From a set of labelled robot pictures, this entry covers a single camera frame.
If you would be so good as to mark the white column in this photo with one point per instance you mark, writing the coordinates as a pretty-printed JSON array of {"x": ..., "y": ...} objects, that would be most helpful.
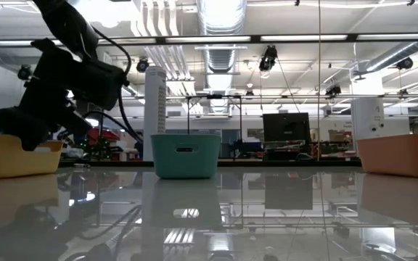
[{"x": 156, "y": 112}]

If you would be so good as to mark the silver ribbed ventilation duct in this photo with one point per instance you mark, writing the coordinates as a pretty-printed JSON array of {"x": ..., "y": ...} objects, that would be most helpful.
[{"x": 221, "y": 21}]

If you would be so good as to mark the silver slanted air duct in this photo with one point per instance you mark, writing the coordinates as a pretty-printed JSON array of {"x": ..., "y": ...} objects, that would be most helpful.
[{"x": 394, "y": 58}]

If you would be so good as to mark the orange plastic bin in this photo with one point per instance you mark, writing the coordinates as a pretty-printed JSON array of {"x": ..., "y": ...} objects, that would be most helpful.
[{"x": 401, "y": 156}]

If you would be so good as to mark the teal plastic bin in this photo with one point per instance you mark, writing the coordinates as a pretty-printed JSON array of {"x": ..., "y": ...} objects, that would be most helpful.
[{"x": 185, "y": 165}]

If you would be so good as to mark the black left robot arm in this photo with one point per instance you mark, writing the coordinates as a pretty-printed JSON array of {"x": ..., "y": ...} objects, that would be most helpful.
[{"x": 67, "y": 21}]

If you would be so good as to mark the black cylindrical battery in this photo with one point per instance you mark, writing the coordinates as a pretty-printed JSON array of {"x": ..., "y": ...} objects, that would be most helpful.
[{"x": 82, "y": 166}]

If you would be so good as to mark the black computer monitor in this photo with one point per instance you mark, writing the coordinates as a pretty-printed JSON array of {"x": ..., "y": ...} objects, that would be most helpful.
[{"x": 285, "y": 127}]

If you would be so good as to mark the black hanging ceiling camera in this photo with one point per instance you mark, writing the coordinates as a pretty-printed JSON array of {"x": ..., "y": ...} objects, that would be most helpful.
[
  {"x": 24, "y": 72},
  {"x": 334, "y": 90},
  {"x": 269, "y": 58},
  {"x": 143, "y": 65},
  {"x": 405, "y": 63}
]

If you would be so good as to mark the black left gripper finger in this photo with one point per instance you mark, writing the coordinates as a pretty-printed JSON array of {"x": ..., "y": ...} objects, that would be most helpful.
[
  {"x": 33, "y": 143},
  {"x": 76, "y": 125}
]

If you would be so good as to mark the white pillar with sign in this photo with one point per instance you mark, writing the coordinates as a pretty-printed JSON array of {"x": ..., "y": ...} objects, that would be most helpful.
[{"x": 368, "y": 112}]

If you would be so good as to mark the black overhead light bar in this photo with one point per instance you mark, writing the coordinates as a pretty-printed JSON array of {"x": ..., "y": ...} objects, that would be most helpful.
[{"x": 212, "y": 38}]

